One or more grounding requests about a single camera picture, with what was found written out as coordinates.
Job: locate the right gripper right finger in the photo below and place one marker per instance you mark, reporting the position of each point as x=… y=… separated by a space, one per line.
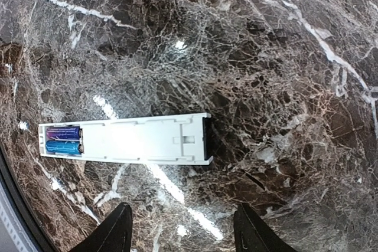
x=251 y=233

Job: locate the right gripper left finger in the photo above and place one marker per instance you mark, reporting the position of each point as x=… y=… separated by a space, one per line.
x=114 y=234

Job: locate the blue battery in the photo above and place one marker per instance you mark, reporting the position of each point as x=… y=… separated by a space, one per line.
x=64 y=133
x=64 y=147

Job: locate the white remote control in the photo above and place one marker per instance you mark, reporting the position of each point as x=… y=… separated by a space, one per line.
x=162 y=140

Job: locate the right grey cable duct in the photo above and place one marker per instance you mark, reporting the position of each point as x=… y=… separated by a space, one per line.
x=13 y=235

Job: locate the black front rail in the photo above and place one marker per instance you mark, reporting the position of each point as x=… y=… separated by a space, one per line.
x=33 y=228

